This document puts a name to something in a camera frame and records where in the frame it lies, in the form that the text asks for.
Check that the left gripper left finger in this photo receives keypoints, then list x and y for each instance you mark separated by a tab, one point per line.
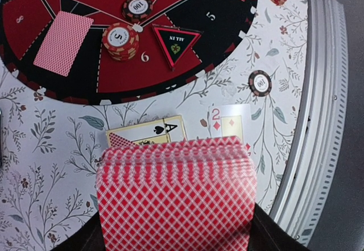
88	237

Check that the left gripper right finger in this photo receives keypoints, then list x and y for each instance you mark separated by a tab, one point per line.
266	235

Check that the red backed card deck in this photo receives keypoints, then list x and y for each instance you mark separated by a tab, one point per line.
187	195

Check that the two of diamonds card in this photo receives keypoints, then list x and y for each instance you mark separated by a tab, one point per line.
231	120

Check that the black brown chip stack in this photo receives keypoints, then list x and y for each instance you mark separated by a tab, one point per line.
260	83

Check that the dealt red backed card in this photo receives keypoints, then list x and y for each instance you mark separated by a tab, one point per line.
62	43

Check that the red chips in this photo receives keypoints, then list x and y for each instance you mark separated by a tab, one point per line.
121	41

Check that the black chips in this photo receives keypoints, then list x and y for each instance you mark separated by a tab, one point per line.
137	10

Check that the floral table cloth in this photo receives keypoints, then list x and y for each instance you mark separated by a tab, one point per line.
51	149

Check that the card box with ace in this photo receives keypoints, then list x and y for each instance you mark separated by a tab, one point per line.
170	129

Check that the triangular all in marker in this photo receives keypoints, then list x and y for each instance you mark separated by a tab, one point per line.
175	41

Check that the round red black poker mat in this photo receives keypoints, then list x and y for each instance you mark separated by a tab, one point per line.
99	52

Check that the front aluminium rail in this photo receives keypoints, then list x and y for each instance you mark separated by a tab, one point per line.
315	193

